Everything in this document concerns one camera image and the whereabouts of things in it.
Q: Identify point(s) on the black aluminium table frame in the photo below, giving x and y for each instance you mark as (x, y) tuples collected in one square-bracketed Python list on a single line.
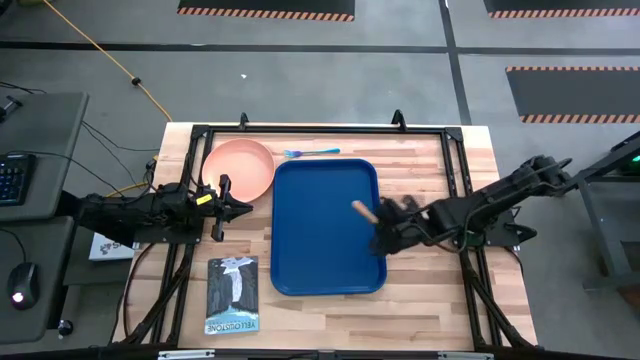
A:
[(325, 130)]

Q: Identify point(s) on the black computer mouse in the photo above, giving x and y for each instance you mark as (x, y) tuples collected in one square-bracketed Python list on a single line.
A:
[(23, 285)]

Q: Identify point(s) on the pink round plate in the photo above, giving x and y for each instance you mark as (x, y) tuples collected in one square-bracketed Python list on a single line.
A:
[(240, 165)]

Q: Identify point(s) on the black clamp tool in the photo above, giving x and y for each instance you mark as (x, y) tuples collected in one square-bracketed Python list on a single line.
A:
[(9, 107)]

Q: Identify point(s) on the black keyboard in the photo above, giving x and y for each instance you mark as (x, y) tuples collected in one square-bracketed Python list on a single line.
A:
[(15, 179)]

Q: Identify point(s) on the Yellowstone picture book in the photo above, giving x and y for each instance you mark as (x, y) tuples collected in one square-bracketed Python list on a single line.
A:
[(232, 295)]

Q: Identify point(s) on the black mat orange striped edge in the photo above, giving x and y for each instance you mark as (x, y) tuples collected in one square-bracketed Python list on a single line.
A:
[(560, 5), (575, 92), (265, 6)]

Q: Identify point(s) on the black frame bracket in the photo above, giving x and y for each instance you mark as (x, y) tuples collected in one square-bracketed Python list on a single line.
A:
[(243, 120), (398, 119)]

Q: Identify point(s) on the black device with green light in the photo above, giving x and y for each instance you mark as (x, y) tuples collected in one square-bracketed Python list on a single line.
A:
[(631, 157)]

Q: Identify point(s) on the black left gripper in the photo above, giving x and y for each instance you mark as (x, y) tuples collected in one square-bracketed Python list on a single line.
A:
[(221, 210)]

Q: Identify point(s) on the blue purple plastic fork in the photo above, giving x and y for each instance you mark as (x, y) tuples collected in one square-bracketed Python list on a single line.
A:
[(320, 151)]

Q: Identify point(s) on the grey metal stand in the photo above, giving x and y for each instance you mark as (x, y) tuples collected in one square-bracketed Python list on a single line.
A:
[(600, 235)]

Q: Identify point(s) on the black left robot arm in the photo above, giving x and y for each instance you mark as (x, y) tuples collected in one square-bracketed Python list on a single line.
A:
[(140, 210)]

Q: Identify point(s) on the white printed box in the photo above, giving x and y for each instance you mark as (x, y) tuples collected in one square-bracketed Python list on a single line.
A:
[(110, 248)]

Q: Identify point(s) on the silver aluminium bracket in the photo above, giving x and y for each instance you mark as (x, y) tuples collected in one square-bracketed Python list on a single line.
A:
[(186, 355), (466, 355)]

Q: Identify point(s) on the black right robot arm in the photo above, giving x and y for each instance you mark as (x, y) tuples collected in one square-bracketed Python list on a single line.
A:
[(480, 205)]

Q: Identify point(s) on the black round knob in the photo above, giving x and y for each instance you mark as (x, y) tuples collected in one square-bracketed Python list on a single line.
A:
[(65, 328)]

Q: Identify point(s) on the blue plastic tray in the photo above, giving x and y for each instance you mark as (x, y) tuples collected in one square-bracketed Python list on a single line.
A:
[(320, 240)]

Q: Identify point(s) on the grey desk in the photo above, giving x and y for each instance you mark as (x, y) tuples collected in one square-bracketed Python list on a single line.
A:
[(45, 130)]

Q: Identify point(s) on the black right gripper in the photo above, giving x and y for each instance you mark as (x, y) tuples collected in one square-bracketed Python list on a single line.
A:
[(415, 222)]

